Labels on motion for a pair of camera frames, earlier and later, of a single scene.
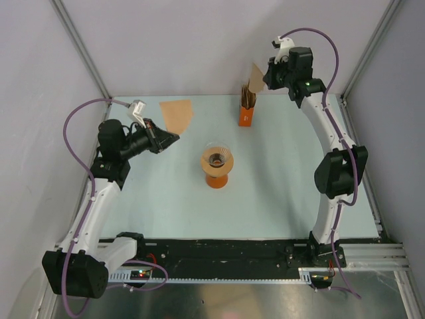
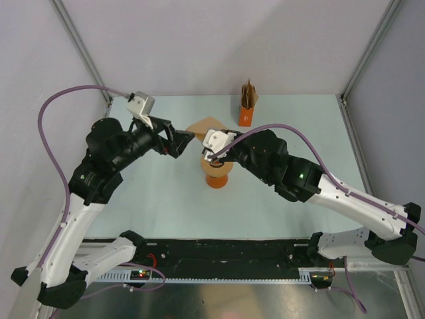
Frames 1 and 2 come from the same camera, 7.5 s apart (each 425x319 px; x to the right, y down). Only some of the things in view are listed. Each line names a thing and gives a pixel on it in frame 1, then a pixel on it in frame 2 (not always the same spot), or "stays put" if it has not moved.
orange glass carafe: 216,183 stays put
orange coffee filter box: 246,117 stays put
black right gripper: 269,78 → 228,157
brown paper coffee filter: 177,115 → 202,127
